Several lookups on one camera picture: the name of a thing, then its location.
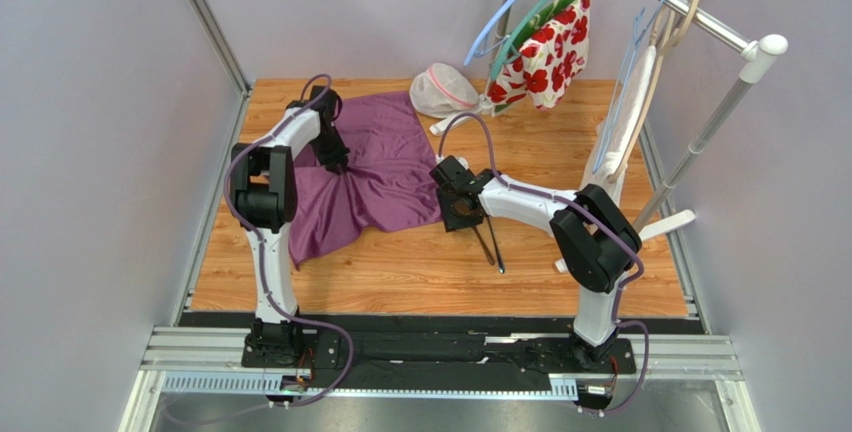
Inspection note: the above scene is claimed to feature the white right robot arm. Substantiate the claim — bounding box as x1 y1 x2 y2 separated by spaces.
430 156 642 362

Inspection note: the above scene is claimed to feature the white mesh laundry bag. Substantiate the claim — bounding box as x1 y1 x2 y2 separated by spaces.
409 63 480 119

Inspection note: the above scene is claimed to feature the purple cloth napkin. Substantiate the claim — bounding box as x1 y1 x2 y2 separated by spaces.
289 92 441 267

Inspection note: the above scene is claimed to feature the red poppy floral cloth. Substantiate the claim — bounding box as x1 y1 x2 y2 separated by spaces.
487 0 592 114

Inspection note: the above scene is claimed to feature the white towel on hanger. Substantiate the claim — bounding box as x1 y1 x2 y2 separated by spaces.
580 46 656 204

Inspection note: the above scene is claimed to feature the metal clothes rack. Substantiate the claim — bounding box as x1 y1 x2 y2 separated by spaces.
429 0 789 274

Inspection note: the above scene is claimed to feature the light blue plastic hanger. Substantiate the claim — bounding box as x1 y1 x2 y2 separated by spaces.
463 0 599 68

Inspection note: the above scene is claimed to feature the blue thin wire hanger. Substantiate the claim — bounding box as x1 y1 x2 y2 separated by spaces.
590 0 666 176

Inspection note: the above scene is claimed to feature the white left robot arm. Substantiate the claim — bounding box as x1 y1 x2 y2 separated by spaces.
224 84 352 355

